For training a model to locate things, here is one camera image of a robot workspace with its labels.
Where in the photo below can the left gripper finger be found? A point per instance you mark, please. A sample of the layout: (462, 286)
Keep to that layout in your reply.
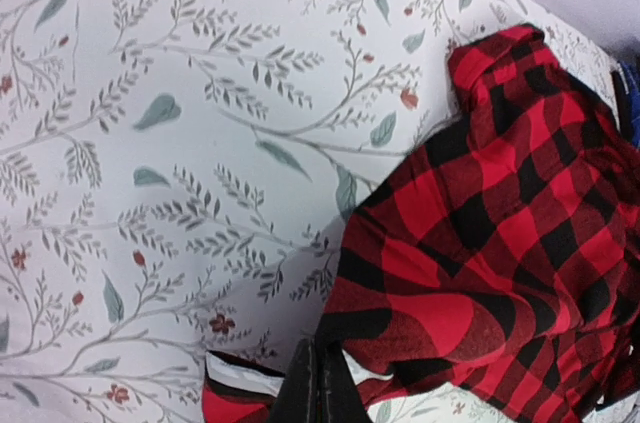
(318, 387)

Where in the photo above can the red black plaid shirt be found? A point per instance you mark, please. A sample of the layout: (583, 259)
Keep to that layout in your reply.
(500, 257)

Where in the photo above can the floral table cloth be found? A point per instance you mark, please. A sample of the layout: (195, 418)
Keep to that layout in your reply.
(175, 177)

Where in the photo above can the light blue folded shirt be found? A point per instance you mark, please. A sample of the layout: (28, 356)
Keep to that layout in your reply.
(629, 111)

